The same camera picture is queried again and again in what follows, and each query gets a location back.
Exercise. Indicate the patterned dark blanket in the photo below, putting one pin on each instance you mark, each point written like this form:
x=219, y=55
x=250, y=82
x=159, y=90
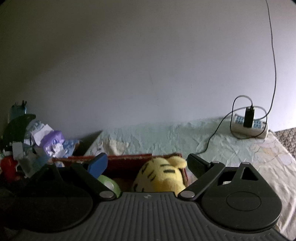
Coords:
x=288, y=139

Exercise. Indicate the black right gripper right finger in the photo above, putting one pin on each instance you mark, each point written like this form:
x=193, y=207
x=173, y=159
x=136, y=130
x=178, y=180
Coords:
x=206, y=174

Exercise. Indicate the black power adapter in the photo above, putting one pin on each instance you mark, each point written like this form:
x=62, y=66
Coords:
x=248, y=117

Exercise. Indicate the dark green plastic object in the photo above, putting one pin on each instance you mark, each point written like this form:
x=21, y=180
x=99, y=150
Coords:
x=18, y=120

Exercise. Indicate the pale green bed sheet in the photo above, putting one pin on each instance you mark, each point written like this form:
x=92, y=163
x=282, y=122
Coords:
x=213, y=140

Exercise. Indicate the green round plush toy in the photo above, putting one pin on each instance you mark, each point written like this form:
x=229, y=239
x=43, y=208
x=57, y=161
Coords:
x=110, y=184

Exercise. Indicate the purple white packet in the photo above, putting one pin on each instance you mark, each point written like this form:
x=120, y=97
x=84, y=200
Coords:
x=51, y=139

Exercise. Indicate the yellow tiger plush toy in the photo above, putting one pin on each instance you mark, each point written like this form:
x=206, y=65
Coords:
x=161, y=175

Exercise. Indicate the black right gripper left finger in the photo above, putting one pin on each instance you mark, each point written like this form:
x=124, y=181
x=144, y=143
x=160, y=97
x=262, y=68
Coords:
x=88, y=173

